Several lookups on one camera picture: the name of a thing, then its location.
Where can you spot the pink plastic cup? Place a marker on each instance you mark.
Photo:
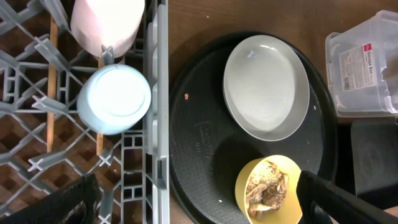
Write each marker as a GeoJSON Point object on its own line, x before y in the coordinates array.
{"type": "Point", "coordinates": [106, 23]}

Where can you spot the black rectangular tray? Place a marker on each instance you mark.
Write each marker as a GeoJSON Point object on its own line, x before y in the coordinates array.
{"type": "Point", "coordinates": [367, 161]}

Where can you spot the light blue plastic cup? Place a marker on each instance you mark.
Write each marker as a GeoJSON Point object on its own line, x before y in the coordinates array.
{"type": "Point", "coordinates": [113, 99]}

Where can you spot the yellow bowl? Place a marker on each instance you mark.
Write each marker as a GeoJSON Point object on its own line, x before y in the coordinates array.
{"type": "Point", "coordinates": [289, 211]}

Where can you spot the light grey round plate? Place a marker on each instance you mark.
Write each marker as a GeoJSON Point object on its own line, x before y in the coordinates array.
{"type": "Point", "coordinates": [266, 88]}

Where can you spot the food scraps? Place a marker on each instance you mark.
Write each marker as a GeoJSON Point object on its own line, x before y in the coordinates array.
{"type": "Point", "coordinates": [267, 187]}

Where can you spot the black round tray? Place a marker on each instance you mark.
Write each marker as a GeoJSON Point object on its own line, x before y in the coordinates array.
{"type": "Point", "coordinates": [208, 148]}

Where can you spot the grey dishwasher rack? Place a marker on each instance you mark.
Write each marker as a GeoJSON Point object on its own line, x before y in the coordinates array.
{"type": "Point", "coordinates": [129, 191]}

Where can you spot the wooden chopstick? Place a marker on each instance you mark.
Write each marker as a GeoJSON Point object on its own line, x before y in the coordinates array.
{"type": "Point", "coordinates": [51, 86]}
{"type": "Point", "coordinates": [99, 136]}

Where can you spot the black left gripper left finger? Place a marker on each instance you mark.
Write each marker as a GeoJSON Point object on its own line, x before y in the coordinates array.
{"type": "Point", "coordinates": [75, 203]}

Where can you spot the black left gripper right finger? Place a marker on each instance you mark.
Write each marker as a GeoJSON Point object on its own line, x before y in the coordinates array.
{"type": "Point", "coordinates": [313, 192]}

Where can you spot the clear plastic storage bin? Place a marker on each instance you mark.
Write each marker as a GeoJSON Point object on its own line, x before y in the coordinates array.
{"type": "Point", "coordinates": [361, 66]}

